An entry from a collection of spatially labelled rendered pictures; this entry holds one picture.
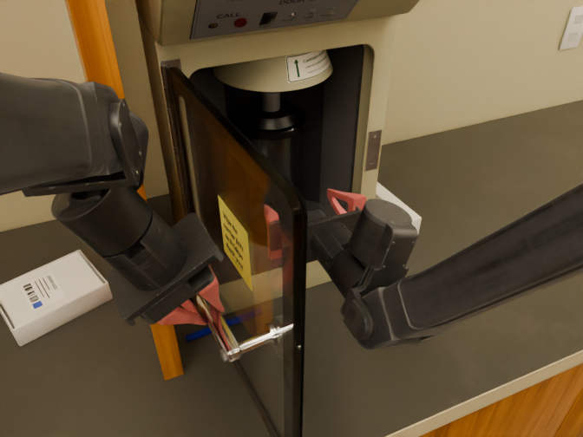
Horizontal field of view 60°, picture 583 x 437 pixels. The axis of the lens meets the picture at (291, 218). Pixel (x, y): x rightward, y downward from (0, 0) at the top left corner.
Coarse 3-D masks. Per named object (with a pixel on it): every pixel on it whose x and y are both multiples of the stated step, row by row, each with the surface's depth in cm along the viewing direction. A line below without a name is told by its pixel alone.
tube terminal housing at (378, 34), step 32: (288, 32) 62; (320, 32) 64; (352, 32) 66; (384, 32) 68; (192, 64) 60; (224, 64) 61; (384, 64) 70; (160, 96) 63; (384, 96) 74; (160, 128) 71; (352, 192) 86
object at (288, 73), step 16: (240, 64) 68; (256, 64) 67; (272, 64) 67; (288, 64) 67; (304, 64) 68; (320, 64) 70; (224, 80) 70; (240, 80) 69; (256, 80) 68; (272, 80) 68; (288, 80) 68; (304, 80) 69; (320, 80) 70
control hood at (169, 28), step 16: (160, 0) 47; (176, 0) 47; (192, 0) 48; (368, 0) 58; (384, 0) 59; (400, 0) 60; (416, 0) 61; (160, 16) 49; (176, 16) 50; (192, 16) 50; (352, 16) 61; (368, 16) 62; (160, 32) 52; (176, 32) 52; (256, 32) 58
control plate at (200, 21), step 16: (208, 0) 48; (224, 0) 49; (240, 0) 50; (256, 0) 51; (272, 0) 52; (288, 0) 52; (304, 0) 53; (320, 0) 54; (336, 0) 55; (352, 0) 56; (208, 16) 51; (224, 16) 52; (240, 16) 53; (256, 16) 54; (288, 16) 56; (304, 16) 57; (320, 16) 58; (336, 16) 59; (192, 32) 53; (208, 32) 54; (224, 32) 55; (240, 32) 56
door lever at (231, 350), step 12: (204, 300) 53; (204, 312) 52; (216, 312) 51; (216, 324) 50; (264, 324) 50; (216, 336) 49; (228, 336) 49; (252, 336) 49; (264, 336) 49; (228, 348) 48; (240, 348) 48; (252, 348) 49; (228, 360) 48
